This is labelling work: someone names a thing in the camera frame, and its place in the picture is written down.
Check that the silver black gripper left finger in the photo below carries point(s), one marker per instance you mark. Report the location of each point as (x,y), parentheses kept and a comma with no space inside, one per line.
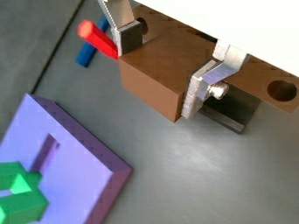
(127,29)

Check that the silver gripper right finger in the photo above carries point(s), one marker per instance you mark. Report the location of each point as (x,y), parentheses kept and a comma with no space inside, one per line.
(206,82)

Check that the brown T-shaped block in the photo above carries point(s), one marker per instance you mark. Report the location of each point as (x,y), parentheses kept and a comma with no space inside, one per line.
(157,70)

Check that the black angle fixture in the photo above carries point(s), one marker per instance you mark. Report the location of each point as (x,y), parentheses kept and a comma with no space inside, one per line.
(234,110)

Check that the red stepped peg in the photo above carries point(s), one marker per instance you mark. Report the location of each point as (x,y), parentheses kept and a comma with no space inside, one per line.
(98,38)

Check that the blue stepped peg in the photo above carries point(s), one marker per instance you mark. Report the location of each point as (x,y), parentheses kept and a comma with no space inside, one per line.
(88,50)

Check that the purple base block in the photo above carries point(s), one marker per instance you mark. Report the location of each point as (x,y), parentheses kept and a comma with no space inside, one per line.
(83,174)

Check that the green U-shaped block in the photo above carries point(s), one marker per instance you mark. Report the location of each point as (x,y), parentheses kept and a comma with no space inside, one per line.
(24,205)

